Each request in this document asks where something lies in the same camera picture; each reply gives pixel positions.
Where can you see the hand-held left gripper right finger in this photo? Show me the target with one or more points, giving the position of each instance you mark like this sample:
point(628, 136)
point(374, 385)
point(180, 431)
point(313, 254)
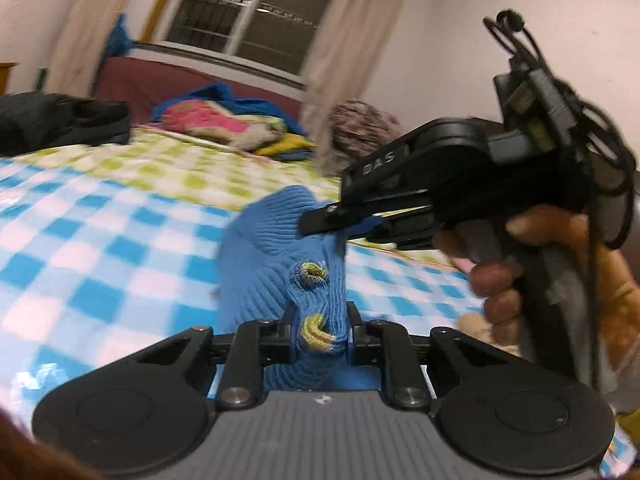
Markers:
point(353, 332)

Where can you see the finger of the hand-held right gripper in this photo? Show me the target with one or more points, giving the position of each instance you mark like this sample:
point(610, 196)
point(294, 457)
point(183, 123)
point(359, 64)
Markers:
point(395, 234)
point(325, 220)

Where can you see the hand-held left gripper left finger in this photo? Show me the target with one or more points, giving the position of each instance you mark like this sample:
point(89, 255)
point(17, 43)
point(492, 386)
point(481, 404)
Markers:
point(287, 332)

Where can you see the blue striped knit sweater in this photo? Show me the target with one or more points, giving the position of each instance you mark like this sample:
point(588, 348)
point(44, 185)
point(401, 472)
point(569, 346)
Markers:
point(265, 260)

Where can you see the person's right forearm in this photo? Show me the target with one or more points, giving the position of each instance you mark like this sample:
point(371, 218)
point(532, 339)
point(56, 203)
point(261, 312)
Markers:
point(622, 385)

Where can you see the pile of colourful clothes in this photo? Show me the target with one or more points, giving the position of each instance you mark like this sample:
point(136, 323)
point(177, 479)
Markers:
point(215, 92)

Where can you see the person's right hand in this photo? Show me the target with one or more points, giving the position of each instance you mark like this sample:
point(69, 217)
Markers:
point(500, 285)

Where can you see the yellow garment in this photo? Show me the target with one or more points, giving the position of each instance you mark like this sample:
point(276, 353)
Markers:
point(287, 147)

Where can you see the floral fabric bag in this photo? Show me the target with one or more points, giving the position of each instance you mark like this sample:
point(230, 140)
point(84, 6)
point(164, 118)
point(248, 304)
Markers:
point(360, 130)

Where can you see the white fluffy cloth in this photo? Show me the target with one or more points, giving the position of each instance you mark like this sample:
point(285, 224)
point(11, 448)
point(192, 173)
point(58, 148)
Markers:
point(255, 136)

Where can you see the beige curtain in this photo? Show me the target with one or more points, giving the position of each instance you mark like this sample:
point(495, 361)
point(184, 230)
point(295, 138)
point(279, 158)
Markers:
point(350, 50)
point(90, 20)

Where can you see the pink garment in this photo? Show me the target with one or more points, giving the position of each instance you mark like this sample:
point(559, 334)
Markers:
point(205, 120)

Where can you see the window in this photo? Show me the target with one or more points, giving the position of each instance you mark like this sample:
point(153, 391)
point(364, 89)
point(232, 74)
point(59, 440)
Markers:
point(240, 15)

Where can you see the maroon headboard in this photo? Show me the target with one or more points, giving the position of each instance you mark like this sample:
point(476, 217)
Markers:
point(140, 90)

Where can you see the blue hanging cloth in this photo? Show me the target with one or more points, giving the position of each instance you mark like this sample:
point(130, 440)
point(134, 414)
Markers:
point(120, 40)

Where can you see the black clothing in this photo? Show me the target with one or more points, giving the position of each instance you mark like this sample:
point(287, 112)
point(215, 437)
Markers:
point(50, 120)

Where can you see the light wooden furniture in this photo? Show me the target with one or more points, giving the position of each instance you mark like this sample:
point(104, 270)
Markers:
point(6, 77)

